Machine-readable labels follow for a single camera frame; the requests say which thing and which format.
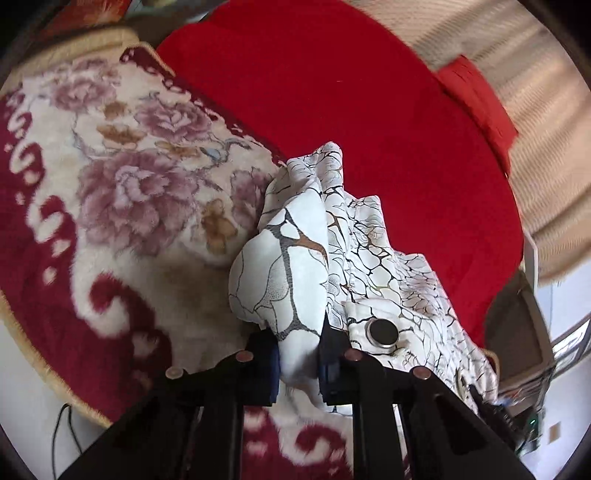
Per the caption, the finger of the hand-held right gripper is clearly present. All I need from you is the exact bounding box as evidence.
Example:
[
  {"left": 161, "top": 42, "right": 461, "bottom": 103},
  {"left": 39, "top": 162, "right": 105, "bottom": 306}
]
[{"left": 467, "top": 384, "right": 497, "bottom": 418}]

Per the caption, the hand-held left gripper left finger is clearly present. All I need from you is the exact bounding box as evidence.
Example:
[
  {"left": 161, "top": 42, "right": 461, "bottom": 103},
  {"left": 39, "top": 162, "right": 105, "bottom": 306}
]
[{"left": 58, "top": 330, "right": 281, "bottom": 480}]

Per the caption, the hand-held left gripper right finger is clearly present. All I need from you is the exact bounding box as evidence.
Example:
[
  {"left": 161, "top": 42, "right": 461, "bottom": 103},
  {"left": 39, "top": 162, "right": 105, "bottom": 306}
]
[{"left": 318, "top": 318, "right": 536, "bottom": 480}]

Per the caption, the white crackle-print coat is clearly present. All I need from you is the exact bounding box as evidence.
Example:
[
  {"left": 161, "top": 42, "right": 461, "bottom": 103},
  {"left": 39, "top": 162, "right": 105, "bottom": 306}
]
[{"left": 228, "top": 142, "right": 502, "bottom": 407}]

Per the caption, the white board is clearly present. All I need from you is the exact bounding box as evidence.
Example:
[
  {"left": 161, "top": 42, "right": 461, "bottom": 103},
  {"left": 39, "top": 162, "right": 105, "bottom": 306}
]
[{"left": 522, "top": 235, "right": 539, "bottom": 291}]

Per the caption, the red floral blanket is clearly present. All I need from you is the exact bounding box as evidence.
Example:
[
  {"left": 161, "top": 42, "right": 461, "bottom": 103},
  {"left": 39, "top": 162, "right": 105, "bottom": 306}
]
[{"left": 0, "top": 25, "right": 411, "bottom": 480}]

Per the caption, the beige dotted curtain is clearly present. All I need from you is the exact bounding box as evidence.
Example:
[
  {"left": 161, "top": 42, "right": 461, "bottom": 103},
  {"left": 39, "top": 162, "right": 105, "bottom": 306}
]
[{"left": 346, "top": 0, "right": 591, "bottom": 282}]

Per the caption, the red sofa cover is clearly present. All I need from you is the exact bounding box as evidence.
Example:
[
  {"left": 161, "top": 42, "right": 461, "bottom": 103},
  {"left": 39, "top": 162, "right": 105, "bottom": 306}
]
[{"left": 154, "top": 0, "right": 525, "bottom": 349}]

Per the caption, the red pillow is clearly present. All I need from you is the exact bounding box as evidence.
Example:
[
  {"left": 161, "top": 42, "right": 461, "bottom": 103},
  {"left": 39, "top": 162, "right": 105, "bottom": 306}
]
[{"left": 436, "top": 55, "right": 519, "bottom": 174}]

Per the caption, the orange patterned cloth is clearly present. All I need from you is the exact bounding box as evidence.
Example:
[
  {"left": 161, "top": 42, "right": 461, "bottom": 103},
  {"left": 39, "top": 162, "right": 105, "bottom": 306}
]
[{"left": 39, "top": 0, "right": 139, "bottom": 40}]

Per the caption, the black cable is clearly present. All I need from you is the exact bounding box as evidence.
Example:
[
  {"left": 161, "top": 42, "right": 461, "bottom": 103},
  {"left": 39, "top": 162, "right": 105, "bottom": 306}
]
[{"left": 51, "top": 403, "right": 75, "bottom": 480}]

